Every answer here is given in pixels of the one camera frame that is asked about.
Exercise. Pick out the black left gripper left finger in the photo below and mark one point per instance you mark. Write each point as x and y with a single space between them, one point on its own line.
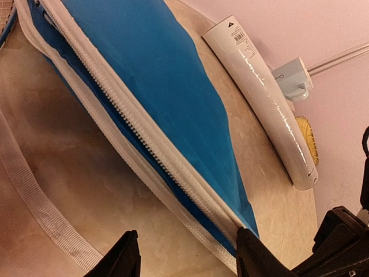
122 260

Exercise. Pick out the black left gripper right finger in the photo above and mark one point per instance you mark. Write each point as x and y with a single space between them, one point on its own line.
253 258

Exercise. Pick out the white shuttlecock tube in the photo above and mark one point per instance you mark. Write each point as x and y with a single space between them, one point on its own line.
241 59

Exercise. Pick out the blue racket cover bag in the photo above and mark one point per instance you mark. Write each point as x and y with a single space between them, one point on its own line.
137 73

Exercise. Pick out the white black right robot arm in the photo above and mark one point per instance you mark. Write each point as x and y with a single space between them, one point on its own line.
341 243

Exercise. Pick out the light blue ceramic mug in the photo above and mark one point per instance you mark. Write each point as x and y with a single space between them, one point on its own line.
294 80

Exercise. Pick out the right aluminium corner post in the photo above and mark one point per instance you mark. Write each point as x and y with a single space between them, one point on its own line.
338 59

